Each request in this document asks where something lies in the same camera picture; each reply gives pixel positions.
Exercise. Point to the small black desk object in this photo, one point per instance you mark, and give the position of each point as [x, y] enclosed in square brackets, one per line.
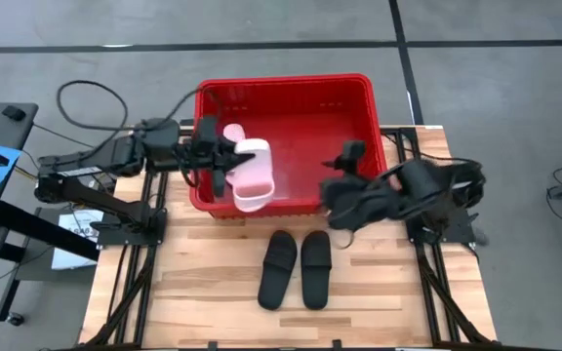
[14, 113]

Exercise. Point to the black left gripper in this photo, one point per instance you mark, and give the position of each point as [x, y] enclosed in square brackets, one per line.
[203, 156]

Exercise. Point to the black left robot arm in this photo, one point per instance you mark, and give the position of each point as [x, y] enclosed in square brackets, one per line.
[115, 156]

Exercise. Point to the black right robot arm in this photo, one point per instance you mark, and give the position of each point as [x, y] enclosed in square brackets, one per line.
[437, 190]

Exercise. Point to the black caster wheel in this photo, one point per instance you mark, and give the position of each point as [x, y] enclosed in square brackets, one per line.
[15, 319]

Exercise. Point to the white paper sheet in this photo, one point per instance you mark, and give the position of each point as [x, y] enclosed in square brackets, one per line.
[73, 253]

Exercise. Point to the black aluminium frame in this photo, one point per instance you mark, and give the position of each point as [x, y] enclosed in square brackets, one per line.
[144, 292]
[428, 292]

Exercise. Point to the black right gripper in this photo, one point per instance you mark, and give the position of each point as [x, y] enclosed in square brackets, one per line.
[383, 192]

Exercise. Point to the red plastic bin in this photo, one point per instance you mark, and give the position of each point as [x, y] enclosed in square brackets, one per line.
[310, 122]

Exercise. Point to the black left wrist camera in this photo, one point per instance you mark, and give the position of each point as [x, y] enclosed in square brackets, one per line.
[208, 130]

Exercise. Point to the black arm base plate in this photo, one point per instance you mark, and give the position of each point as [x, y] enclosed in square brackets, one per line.
[456, 229]
[115, 236]

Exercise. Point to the black desk leg frame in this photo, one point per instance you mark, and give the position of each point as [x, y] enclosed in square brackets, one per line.
[42, 229]

